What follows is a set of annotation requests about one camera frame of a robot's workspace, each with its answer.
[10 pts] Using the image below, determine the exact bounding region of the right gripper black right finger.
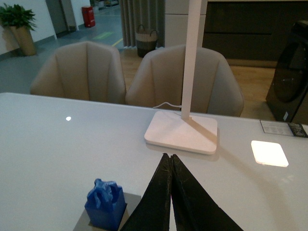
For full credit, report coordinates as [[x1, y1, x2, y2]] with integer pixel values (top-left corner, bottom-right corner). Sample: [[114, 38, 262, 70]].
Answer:
[[171, 154, 242, 231]]

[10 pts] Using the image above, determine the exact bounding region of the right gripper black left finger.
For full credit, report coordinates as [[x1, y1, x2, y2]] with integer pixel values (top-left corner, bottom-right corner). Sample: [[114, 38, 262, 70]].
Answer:
[[121, 154, 172, 231]]

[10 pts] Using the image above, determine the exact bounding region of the blue part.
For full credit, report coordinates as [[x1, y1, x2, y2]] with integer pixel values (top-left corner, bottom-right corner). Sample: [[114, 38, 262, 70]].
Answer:
[[85, 179, 127, 231]]

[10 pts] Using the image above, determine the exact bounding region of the gray base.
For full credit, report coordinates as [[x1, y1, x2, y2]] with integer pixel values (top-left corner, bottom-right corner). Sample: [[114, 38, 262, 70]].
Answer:
[[73, 192, 141, 231]]

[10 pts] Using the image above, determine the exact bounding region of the white desk lamp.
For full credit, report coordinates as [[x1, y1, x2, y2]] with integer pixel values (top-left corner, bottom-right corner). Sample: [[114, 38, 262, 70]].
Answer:
[[144, 0, 218, 154]]

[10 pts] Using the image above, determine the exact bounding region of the black printed card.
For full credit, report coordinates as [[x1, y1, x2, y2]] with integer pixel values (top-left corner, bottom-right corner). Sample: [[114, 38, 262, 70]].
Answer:
[[260, 120, 308, 138]]

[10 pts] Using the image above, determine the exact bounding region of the right beige chair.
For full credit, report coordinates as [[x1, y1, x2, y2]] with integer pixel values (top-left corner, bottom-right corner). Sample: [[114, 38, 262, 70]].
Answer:
[[126, 45, 244, 116]]

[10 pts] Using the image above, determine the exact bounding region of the beige chair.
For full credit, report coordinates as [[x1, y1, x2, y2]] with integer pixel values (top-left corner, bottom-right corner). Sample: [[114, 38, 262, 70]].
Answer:
[[126, 45, 244, 116], [30, 41, 126, 104]]

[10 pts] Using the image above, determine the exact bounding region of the black washing machine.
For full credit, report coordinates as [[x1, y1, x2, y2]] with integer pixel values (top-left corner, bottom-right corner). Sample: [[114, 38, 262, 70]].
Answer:
[[266, 20, 308, 124]]

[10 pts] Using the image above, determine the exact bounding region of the left beige chair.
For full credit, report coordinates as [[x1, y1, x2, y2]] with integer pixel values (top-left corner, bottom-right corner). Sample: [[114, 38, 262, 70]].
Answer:
[[30, 41, 126, 104]]

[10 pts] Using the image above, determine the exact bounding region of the white and dark cabinet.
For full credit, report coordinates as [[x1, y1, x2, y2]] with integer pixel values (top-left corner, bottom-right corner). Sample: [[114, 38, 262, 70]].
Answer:
[[164, 0, 308, 67]]

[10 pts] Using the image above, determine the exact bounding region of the gray curtain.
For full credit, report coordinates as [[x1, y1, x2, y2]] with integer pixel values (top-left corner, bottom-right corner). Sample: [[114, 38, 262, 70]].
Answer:
[[119, 0, 165, 47]]

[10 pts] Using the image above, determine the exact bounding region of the red box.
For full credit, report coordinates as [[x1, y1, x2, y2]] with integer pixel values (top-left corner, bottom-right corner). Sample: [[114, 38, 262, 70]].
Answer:
[[81, 6, 95, 27]]

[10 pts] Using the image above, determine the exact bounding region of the green potted plant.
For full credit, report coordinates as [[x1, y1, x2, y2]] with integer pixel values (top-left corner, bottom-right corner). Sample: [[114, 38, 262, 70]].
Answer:
[[0, 3, 37, 56]]

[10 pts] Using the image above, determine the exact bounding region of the white lamp cable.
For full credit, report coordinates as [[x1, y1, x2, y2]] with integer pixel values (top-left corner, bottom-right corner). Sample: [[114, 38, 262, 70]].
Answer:
[[152, 102, 182, 109]]

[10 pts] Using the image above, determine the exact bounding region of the woven basket with handles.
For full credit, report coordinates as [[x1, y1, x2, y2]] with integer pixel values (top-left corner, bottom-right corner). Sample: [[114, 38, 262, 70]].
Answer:
[[135, 24, 158, 58]]

